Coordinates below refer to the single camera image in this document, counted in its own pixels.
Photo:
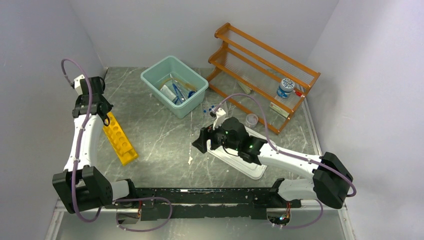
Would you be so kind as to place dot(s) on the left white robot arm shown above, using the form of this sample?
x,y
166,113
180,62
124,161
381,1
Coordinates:
x,y
80,182

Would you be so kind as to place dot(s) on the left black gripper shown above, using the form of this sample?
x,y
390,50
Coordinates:
x,y
109,106

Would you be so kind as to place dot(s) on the white green small box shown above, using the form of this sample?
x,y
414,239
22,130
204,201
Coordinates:
x,y
279,110

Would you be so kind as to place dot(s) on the clear round plastic container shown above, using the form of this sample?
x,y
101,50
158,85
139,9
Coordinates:
x,y
251,120

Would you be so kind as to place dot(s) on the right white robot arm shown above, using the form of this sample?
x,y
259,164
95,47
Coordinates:
x,y
323,178

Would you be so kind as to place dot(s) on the blue safety glasses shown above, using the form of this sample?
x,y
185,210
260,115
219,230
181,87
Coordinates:
x,y
180,94

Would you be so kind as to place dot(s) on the small white plastic bag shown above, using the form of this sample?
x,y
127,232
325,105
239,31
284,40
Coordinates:
x,y
168,93

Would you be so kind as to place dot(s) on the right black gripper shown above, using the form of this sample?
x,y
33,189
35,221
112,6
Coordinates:
x,y
206,133

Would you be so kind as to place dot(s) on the light green plastic bin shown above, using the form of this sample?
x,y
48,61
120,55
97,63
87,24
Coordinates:
x,y
171,66

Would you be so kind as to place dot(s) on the yellow rubber tubing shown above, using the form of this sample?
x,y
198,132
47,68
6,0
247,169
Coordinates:
x,y
182,83

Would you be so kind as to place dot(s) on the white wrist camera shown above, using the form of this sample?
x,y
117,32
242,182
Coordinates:
x,y
221,113
77,84

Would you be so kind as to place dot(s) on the blue item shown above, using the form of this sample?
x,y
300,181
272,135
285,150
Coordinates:
x,y
190,93

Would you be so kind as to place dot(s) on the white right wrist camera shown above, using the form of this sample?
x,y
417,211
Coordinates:
x,y
221,113

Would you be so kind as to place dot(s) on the orange wooden shelf rack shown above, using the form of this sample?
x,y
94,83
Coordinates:
x,y
243,58

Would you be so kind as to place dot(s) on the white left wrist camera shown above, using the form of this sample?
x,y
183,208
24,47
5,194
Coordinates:
x,y
77,84

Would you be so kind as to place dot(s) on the yellow test tube rack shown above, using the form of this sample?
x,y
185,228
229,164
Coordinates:
x,y
119,141

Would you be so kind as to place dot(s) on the black mounting rail base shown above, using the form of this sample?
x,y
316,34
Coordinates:
x,y
192,203

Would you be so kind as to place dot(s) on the blue white lidded jar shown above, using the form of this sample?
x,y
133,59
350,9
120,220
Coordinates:
x,y
285,88

